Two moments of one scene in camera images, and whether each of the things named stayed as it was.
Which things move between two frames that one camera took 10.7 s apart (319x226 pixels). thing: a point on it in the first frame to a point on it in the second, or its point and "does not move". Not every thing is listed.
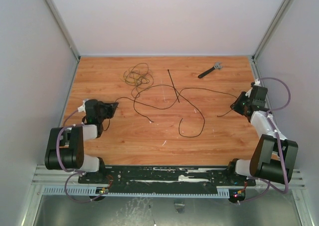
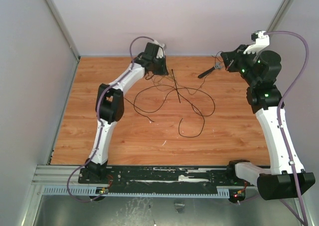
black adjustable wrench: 217,66 does not move
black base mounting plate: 166,177 does not move
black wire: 152,104 to 172,91
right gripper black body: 240,105 to 229,60
